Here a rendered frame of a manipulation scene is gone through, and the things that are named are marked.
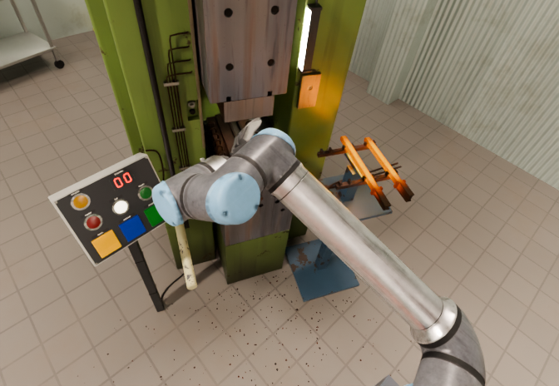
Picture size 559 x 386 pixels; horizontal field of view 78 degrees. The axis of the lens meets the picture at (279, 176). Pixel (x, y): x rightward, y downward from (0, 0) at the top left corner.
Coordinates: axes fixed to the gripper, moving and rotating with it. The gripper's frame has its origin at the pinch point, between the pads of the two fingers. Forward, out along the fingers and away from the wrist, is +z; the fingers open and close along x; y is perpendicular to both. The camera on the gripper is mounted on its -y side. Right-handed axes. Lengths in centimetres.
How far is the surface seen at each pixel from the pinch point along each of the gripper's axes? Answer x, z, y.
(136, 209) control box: 1, -16, -63
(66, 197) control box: 15, -34, -62
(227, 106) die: 18.5, 20.7, -32.0
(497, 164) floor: -127, 284, -30
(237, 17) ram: 38.2, 18.9, -6.1
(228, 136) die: 10, 43, -68
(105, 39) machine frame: 72, 17, -78
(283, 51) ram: 25.0, 34.7, -8.3
